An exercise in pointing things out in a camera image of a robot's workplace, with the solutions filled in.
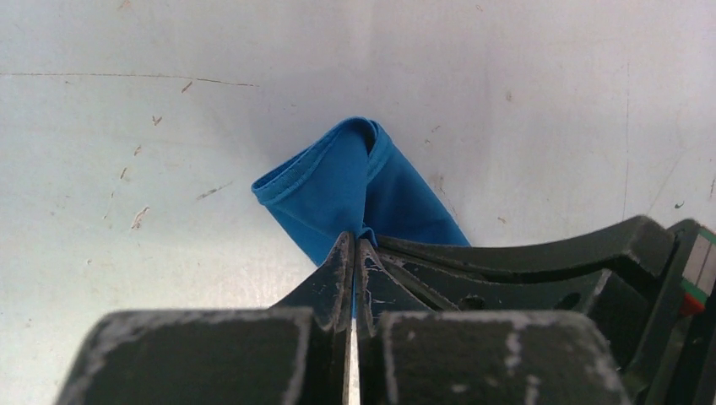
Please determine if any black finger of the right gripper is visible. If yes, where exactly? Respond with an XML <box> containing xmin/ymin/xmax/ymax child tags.
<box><xmin>379</xmin><ymin>254</ymin><xmax>649</xmax><ymax>367</ymax></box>

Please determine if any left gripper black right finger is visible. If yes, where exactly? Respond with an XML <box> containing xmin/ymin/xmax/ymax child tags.
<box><xmin>355</xmin><ymin>240</ymin><xmax>630</xmax><ymax>404</ymax></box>

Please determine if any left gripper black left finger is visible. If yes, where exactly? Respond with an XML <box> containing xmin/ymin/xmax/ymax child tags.
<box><xmin>57</xmin><ymin>232</ymin><xmax>355</xmax><ymax>404</ymax></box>

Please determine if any blue cloth napkin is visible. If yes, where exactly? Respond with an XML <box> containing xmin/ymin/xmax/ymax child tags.
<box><xmin>251</xmin><ymin>116</ymin><xmax>469</xmax><ymax>265</ymax></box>

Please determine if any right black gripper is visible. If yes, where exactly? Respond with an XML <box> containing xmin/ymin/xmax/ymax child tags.
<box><xmin>378</xmin><ymin>216</ymin><xmax>715</xmax><ymax>404</ymax></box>

